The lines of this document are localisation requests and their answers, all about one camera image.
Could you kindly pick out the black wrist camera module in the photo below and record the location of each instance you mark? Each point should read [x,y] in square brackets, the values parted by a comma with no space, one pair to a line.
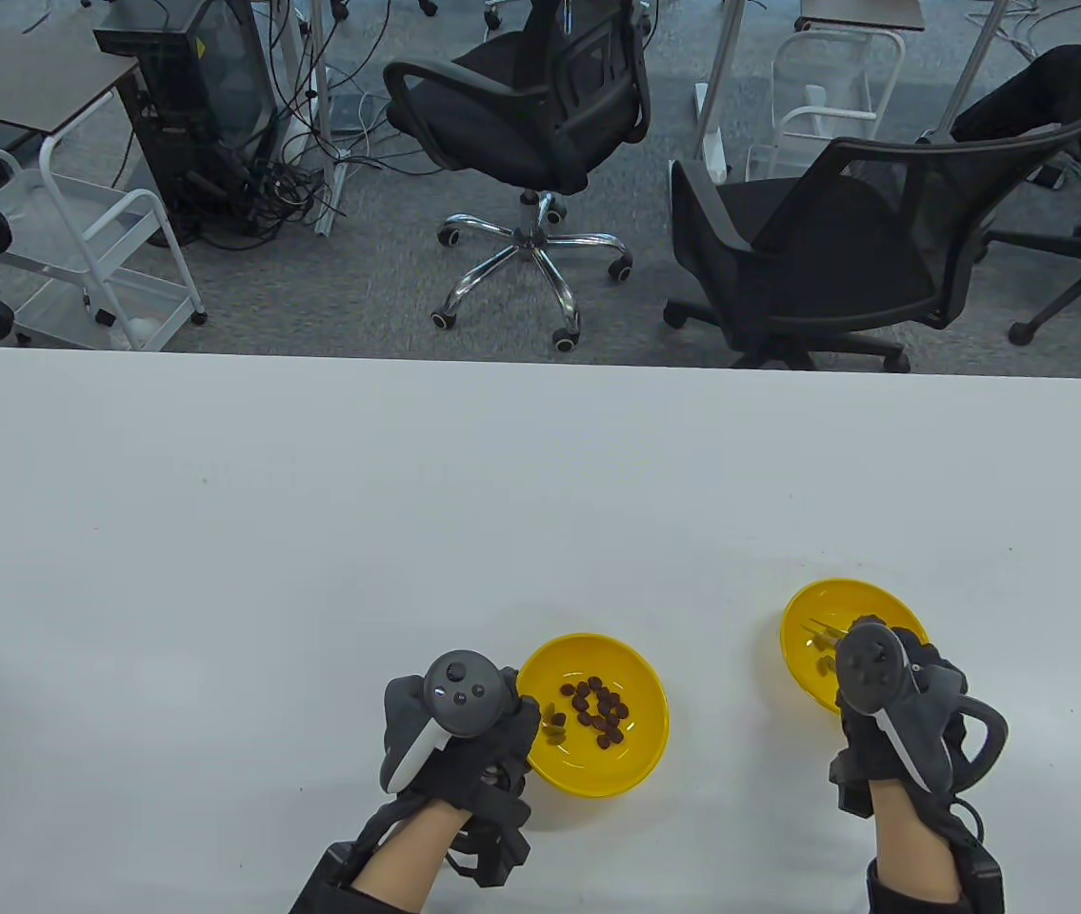
[321,885]

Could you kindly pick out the person's right hand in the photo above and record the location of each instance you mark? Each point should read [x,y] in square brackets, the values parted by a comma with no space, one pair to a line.
[859,752]

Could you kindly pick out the person's left forearm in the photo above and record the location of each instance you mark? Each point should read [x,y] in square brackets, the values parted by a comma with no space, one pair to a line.
[402,862]

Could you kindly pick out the person's right forearm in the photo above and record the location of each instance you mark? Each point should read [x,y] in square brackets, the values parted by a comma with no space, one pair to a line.
[916,838]

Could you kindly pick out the white metal pole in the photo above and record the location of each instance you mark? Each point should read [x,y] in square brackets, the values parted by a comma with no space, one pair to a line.
[973,67]

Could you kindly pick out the person's left hand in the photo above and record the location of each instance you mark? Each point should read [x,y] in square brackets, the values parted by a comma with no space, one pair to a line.
[497,757]

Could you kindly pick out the pile of dark red raisins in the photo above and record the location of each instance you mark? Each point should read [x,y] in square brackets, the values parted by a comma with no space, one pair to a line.
[607,709]

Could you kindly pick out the yellow plastic bowl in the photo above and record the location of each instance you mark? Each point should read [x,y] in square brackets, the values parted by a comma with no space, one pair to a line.
[607,776]
[797,657]

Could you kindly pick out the black office chair chrome base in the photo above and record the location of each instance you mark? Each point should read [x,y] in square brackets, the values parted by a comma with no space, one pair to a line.
[502,124]

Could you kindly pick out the black computer tower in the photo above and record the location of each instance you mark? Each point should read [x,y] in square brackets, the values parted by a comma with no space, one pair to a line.
[188,114]

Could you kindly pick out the white desk leg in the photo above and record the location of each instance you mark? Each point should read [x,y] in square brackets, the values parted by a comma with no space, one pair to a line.
[713,124]
[319,76]

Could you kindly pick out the silver metal tweezers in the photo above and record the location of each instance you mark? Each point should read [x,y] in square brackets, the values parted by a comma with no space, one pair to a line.
[830,628]

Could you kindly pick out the white power strip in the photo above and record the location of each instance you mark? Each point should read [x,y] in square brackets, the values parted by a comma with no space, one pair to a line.
[330,205]

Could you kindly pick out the black mesh office chair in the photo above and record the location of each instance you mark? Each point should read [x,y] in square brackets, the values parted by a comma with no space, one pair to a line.
[835,248]

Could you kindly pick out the grey tracking controller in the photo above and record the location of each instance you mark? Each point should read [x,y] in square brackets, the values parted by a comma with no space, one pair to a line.
[464,693]
[869,662]

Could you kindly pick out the small dark top table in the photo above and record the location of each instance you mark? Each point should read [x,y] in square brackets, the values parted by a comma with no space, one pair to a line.
[864,11]
[16,81]

